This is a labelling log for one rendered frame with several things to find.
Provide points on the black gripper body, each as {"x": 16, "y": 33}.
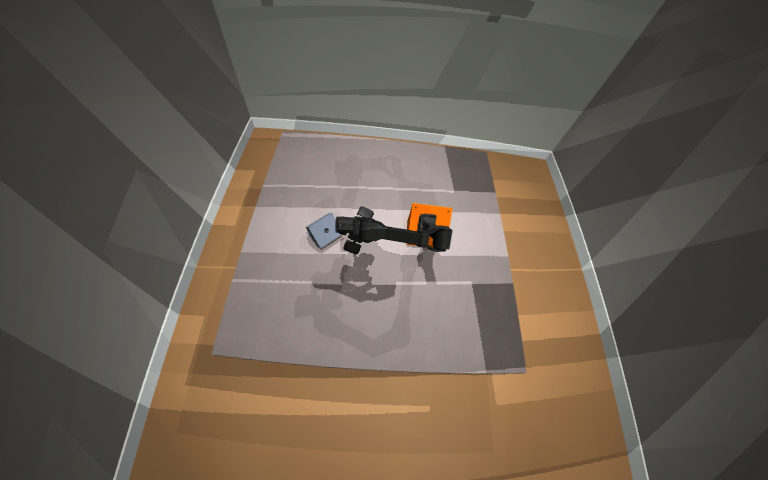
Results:
{"x": 353, "y": 247}

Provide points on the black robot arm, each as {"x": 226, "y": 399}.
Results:
{"x": 372, "y": 230}

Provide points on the dark grey square panel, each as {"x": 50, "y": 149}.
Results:
{"x": 322, "y": 231}

